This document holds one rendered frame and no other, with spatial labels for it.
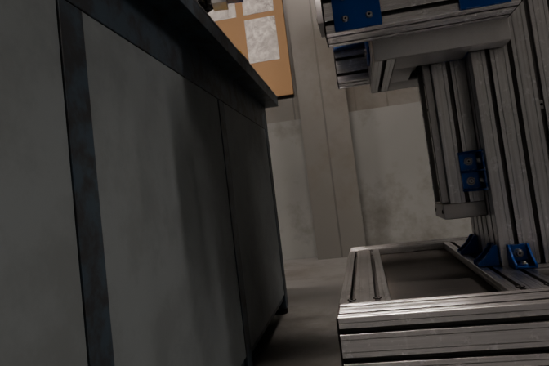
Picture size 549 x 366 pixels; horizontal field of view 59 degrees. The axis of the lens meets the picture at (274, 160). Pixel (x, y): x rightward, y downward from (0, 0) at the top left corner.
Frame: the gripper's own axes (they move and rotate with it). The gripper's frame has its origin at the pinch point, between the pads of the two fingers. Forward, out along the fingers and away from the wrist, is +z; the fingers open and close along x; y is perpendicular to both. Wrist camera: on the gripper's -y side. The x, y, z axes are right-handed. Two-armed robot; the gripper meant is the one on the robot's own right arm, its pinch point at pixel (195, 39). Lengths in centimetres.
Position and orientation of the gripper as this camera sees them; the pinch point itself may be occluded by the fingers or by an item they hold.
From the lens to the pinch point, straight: 161.1
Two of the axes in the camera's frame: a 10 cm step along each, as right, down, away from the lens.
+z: 1.2, 9.9, -0.7
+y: 7.3, -1.4, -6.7
